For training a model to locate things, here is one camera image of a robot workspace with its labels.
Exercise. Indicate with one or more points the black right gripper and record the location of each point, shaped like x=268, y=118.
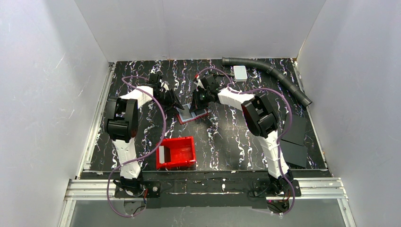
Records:
x=198, y=99

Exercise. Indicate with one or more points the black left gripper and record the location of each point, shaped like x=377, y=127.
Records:
x=167, y=96

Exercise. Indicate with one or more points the red plastic bin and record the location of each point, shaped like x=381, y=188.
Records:
x=176, y=152

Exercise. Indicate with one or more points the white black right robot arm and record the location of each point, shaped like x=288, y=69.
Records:
x=260, y=118

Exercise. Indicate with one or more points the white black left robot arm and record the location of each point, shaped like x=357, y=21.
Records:
x=122, y=119

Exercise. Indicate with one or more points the upper black card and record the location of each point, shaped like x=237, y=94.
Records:
x=296, y=131

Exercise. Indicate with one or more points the black card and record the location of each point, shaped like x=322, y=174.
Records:
x=296, y=131
x=294, y=154

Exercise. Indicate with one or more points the lower black card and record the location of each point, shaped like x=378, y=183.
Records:
x=294, y=154

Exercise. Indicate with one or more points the black grey pliers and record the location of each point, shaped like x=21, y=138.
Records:
x=224, y=75

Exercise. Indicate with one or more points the white rectangular box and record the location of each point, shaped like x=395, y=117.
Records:
x=240, y=73

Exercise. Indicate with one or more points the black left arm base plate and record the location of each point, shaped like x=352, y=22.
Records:
x=136, y=188

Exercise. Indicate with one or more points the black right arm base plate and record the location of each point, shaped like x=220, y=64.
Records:
x=265, y=188

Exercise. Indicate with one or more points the aluminium frame rail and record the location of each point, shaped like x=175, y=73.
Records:
x=215, y=193

